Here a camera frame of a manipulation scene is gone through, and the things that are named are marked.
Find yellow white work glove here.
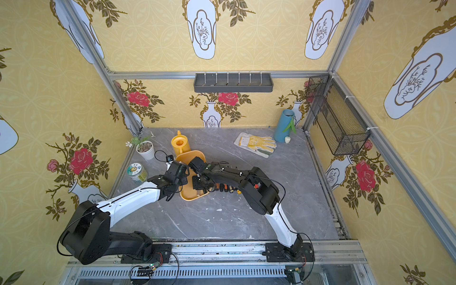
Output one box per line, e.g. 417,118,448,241
233,133,277,159

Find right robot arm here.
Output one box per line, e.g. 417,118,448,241
189,157,315,262

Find round tape tin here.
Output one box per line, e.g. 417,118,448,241
127,163,148,184

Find yellow storage box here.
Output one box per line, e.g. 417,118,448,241
176,150,209,201

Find white potted plant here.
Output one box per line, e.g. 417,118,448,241
125,137,154,160

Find teal vase with flower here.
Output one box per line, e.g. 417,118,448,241
274,109,296,143

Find black wire mesh basket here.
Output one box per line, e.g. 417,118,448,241
306,75,371,156

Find yellow watering can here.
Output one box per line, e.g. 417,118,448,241
171,130,191,156

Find grey wall shelf rack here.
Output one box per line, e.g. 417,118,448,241
194,72,274,93

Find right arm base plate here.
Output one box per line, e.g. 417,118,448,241
262,242,315,262

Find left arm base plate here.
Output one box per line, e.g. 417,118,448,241
121,243,172,264

